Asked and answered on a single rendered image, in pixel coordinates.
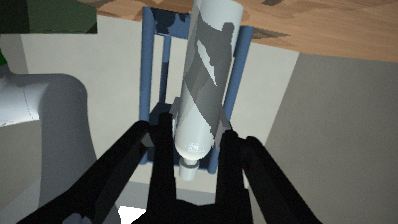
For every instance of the white and grey bottle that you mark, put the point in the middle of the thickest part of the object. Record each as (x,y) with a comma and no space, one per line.
(213,31)

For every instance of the blue shelving unit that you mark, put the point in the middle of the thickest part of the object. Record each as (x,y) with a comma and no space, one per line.
(156,22)

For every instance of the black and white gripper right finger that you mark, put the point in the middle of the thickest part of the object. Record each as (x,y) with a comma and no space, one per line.
(279,201)

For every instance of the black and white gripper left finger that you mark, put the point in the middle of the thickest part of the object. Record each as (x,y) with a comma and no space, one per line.
(90,199)

